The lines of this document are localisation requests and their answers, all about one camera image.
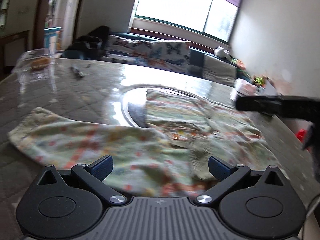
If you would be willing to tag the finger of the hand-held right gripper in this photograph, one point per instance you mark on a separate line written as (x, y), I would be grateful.
(265, 103)

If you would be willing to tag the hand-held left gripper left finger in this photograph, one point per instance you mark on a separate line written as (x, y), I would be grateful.
(102, 167)

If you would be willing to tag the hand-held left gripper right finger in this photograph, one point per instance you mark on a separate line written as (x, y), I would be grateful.
(218, 168)

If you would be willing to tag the green patterned garment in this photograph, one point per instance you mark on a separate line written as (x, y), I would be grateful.
(87, 140)

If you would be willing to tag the red plastic stool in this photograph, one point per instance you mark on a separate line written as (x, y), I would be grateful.
(302, 134)

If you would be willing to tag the brown teddy bear plush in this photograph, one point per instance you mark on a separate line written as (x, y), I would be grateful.
(258, 80)

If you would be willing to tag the white pink tissue pack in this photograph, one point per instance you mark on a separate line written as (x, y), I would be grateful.
(245, 87)

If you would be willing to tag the orange green plush toy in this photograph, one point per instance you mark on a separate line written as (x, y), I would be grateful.
(240, 65)

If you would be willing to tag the grey pillow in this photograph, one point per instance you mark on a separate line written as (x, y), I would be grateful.
(220, 70)

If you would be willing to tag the round built-in induction cooker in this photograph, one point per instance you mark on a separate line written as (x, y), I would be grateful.
(136, 110)

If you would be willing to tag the white black plush toy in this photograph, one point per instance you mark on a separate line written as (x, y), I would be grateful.
(222, 52)

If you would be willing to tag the blue sofa bench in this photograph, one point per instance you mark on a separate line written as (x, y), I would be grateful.
(196, 60)

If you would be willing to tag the small dark object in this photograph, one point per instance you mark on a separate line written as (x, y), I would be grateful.
(77, 72)

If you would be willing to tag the clear plastic container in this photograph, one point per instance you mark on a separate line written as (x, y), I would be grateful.
(35, 65)

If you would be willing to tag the black bag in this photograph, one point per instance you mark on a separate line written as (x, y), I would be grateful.
(87, 42)

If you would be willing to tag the window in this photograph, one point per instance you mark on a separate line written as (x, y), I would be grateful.
(175, 2)

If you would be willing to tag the teal plastic rack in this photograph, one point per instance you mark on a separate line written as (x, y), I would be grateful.
(52, 37)

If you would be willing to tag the brown wooden cabinet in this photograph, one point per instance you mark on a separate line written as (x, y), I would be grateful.
(12, 50)

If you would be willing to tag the brown wooden door frame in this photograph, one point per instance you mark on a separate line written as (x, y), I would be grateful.
(41, 10)

